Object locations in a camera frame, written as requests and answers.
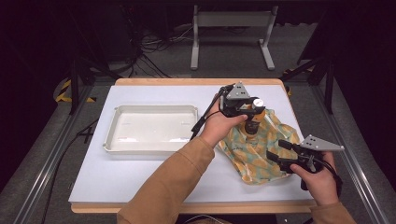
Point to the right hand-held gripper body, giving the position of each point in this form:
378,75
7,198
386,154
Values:
320,144

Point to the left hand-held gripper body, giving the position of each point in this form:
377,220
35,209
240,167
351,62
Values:
237,91

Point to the orange bottle with silver cap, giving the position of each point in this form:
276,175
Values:
257,117

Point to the floral green and yellow bag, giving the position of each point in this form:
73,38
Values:
258,158

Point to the person's left hand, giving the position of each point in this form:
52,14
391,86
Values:
219,127

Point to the person's right hand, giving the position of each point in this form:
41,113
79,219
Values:
320,186

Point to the black tripod stand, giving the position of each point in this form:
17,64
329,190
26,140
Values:
74,81
328,77

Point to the grey metal stand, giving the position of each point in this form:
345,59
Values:
233,20

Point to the white plastic tray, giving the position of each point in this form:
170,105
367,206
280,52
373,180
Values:
152,129

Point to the white table mat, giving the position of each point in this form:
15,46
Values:
124,180

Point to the yellow and black hazard tape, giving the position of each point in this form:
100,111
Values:
63,93

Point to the aluminium rail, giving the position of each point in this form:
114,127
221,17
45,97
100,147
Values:
53,155
367,193

